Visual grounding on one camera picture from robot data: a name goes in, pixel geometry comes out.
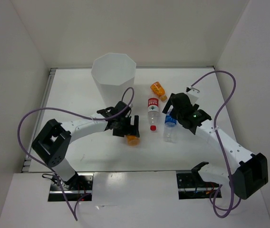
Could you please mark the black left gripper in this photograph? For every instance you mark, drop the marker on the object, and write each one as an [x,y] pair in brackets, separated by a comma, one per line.
[130,129]

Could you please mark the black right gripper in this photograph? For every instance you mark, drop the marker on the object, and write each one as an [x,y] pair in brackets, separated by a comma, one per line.
[167,106]

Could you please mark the orange juice bottle plain label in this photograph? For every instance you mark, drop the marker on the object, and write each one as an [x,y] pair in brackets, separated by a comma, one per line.
[133,140]

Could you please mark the blue label Pocari Sweat bottle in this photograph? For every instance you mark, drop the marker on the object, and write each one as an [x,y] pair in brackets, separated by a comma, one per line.
[170,125]

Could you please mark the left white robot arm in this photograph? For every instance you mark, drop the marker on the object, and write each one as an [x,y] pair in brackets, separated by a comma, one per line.
[52,142]

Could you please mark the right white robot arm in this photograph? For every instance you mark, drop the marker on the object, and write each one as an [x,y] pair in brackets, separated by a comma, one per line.
[248,171]

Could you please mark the white octagonal bin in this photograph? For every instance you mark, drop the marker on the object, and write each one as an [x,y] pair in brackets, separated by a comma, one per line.
[113,73]

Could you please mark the orange juice bottle patterned label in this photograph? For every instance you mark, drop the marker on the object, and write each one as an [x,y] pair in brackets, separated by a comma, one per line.
[159,91]

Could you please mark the red label clear water bottle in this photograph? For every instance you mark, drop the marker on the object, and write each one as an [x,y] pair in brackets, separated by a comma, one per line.
[153,113]

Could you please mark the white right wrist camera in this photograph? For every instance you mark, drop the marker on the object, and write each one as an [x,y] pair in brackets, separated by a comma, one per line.
[193,94]

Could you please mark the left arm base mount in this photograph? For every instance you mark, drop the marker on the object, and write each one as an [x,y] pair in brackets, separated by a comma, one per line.
[80,190]

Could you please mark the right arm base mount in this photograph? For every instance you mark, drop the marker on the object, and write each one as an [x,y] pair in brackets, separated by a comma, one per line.
[191,187]

